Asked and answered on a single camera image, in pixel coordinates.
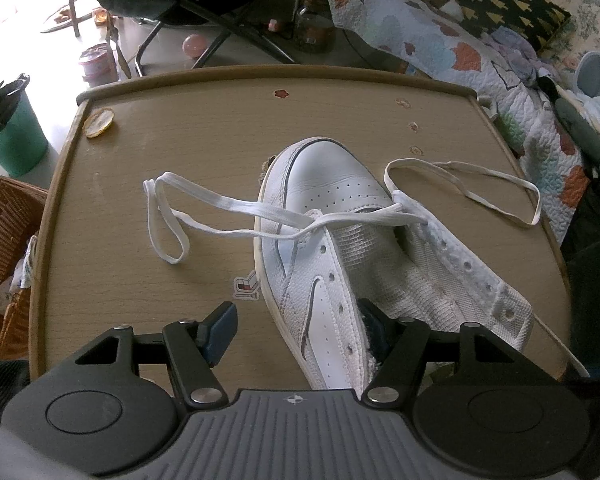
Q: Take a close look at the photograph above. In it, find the pink lidded container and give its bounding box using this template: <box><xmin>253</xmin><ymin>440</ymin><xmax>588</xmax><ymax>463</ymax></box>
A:
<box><xmin>77</xmin><ymin>44</ymin><xmax>117</xmax><ymax>86</ymax></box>

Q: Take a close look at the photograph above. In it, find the wicker basket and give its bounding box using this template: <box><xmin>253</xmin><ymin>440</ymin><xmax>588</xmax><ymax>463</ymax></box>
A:
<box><xmin>0</xmin><ymin>176</ymin><xmax>48</xmax><ymax>362</ymax></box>

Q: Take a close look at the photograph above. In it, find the white sneaker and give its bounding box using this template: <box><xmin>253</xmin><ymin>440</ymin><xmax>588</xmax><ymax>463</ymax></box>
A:
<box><xmin>252</xmin><ymin>136</ymin><xmax>535</xmax><ymax>393</ymax></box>

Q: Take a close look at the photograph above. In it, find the white shoelace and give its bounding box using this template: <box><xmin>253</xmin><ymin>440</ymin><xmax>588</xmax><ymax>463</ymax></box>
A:
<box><xmin>142</xmin><ymin>158</ymin><xmax>542</xmax><ymax>265</ymax></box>

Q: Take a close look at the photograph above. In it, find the black trash bag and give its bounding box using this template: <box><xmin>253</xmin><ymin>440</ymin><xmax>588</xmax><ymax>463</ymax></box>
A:
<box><xmin>0</xmin><ymin>74</ymin><xmax>31</xmax><ymax>145</ymax></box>

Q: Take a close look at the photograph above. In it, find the green trash bin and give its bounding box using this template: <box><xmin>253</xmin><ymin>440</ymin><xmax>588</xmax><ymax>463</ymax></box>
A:
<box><xmin>0</xmin><ymin>92</ymin><xmax>49</xmax><ymax>178</ymax></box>

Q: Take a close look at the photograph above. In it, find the crumpled paper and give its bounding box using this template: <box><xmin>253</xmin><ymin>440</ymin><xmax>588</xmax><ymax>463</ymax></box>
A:
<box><xmin>0</xmin><ymin>235</ymin><xmax>40</xmax><ymax>316</ymax></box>

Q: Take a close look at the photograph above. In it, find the brown glass jar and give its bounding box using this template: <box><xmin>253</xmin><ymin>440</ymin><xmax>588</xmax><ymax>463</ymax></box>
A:
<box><xmin>295</xmin><ymin>6</ymin><xmax>337</xmax><ymax>53</ymax></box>

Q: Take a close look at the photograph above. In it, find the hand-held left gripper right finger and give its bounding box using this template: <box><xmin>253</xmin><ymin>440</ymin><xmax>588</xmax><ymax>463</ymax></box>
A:
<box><xmin>357</xmin><ymin>298</ymin><xmax>531</xmax><ymax>408</ymax></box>

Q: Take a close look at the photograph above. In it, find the pale lilac cloth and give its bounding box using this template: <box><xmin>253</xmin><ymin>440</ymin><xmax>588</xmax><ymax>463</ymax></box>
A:
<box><xmin>490</xmin><ymin>27</ymin><xmax>538</xmax><ymax>86</ymax></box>

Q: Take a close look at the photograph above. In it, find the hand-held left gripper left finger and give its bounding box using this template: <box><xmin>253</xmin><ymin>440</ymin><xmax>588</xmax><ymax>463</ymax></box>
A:
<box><xmin>72</xmin><ymin>301</ymin><xmax>239</xmax><ymax>406</ymax></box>

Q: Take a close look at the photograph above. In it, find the black gold tree pillow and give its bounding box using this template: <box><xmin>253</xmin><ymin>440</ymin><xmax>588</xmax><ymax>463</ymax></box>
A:
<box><xmin>455</xmin><ymin>0</ymin><xmax>571</xmax><ymax>53</ymax></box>

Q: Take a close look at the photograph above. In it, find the round tan disc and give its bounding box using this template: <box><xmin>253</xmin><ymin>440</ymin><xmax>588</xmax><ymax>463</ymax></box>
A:
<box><xmin>82</xmin><ymin>108</ymin><xmax>115</xmax><ymax>139</ymax></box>

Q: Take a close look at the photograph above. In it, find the floral sofa cover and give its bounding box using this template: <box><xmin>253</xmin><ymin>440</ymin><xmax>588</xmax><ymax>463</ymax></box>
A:
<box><xmin>420</xmin><ymin>0</ymin><xmax>600</xmax><ymax>76</ymax></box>

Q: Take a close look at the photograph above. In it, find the person's dark ribbed clothing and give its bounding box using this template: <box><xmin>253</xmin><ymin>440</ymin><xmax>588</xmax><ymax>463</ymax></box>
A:
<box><xmin>0</xmin><ymin>360</ymin><xmax>33</xmax><ymax>423</ymax></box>

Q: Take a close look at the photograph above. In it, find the patchwork quilt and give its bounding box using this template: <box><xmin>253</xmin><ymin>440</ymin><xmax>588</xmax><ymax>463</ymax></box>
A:
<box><xmin>322</xmin><ymin>0</ymin><xmax>588</xmax><ymax>243</ymax></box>

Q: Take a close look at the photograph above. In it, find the grey slipper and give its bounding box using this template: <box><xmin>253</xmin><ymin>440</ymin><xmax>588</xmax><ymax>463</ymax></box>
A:
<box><xmin>574</xmin><ymin>50</ymin><xmax>600</xmax><ymax>98</ymax></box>

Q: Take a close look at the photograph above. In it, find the turned wooden post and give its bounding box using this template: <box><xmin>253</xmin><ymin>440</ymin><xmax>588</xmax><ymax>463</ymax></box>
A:
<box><xmin>106</xmin><ymin>12</ymin><xmax>132</xmax><ymax>79</ymax></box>

